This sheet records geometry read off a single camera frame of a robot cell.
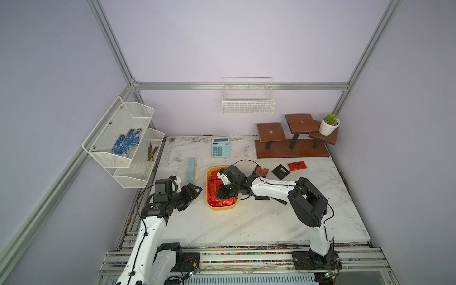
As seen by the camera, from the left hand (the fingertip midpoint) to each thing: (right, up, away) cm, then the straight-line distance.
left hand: (198, 195), depth 79 cm
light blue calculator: (+8, +23, +33) cm, 41 cm away
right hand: (+8, -3, +9) cm, 12 cm away
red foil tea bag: (+55, +11, +26) cm, 62 cm away
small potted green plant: (+68, +35, +14) cm, 78 cm away
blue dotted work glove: (-32, +23, -3) cm, 40 cm away
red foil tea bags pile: (+6, +4, +14) cm, 15 cm away
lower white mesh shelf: (-34, +7, +10) cm, 36 cm away
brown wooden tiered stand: (+61, +26, +28) cm, 73 cm away
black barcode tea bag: (+45, +8, +25) cm, 52 cm away
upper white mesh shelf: (-37, +25, -2) cm, 45 cm away
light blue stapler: (-8, +10, +19) cm, 23 cm away
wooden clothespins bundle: (-28, +19, +15) cm, 37 cm away
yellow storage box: (+8, -9, +9) cm, 15 cm away
